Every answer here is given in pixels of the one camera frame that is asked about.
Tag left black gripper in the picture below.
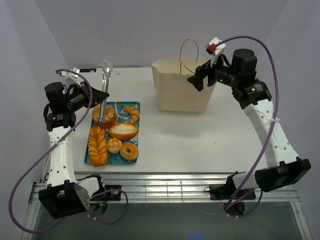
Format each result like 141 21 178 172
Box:
65 80 110 112

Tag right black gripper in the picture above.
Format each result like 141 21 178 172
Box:
187 51 239 92

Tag round orange sugared bun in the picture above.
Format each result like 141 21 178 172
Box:
92 104 117 129

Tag metal serving tongs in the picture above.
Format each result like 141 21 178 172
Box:
98 60 113 125

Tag brown paper bag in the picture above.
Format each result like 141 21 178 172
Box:
151 55 215 113

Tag fake croissant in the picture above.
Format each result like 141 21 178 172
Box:
123 106 140 125

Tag small round scored roll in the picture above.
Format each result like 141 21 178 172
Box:
106 138 123 154

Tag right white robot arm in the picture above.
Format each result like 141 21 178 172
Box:
187 48 311 199

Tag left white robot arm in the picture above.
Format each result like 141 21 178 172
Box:
38 82 109 219

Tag oval split bread loaf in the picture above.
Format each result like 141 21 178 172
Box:
108 122 138 141

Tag long braided orange bread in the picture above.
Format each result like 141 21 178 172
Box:
88 126 109 167

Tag fake bagel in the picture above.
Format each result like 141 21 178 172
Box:
120 142 139 161

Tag left blue table label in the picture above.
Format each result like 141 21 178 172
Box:
79 68 97 73

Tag teal patterned tray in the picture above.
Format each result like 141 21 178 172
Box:
84 101 140 166

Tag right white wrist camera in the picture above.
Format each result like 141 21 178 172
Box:
205 37 226 67

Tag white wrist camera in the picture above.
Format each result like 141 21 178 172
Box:
61 71 83 88
205 37 226 67

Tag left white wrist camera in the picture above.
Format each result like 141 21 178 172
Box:
61 71 83 88

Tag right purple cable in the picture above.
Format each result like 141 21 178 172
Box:
199 35 280 218

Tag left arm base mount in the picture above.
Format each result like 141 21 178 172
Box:
91 184 122 202

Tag aluminium frame rail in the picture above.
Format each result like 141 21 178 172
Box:
28 172 300 204

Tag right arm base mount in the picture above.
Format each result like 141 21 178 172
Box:
203 171 256 200

